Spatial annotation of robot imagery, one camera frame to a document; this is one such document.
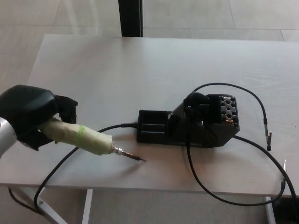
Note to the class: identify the black soldering iron stand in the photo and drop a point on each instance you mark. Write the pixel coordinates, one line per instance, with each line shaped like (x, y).
(210, 135)

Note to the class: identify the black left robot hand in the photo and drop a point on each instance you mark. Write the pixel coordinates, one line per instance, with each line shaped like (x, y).
(28, 105)

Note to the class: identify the tape-wrapped soldering iron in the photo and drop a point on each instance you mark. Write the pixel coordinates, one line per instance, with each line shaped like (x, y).
(93, 140)

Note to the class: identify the black vertical pillar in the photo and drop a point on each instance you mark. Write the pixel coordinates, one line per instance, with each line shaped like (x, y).
(130, 18)

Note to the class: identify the white diagonal table brace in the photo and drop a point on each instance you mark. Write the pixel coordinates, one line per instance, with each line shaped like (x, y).
(50, 210)

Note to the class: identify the white table leg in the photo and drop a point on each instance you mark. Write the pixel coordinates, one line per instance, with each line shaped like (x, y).
(87, 206)
(270, 211)

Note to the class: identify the black box under table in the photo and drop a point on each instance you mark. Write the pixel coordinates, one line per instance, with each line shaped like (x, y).
(287, 211)

